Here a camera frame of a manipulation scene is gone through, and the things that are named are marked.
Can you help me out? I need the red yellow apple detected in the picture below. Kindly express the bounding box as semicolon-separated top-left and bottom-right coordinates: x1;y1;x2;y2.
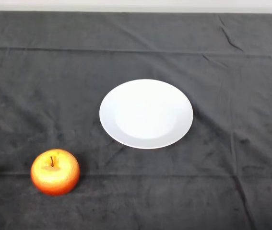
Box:
30;149;81;196

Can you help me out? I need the white round plate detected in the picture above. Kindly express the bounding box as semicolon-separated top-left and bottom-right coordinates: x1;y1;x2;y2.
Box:
99;79;194;150

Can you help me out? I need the black table cloth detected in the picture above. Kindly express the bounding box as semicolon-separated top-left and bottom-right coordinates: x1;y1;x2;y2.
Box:
0;11;272;230

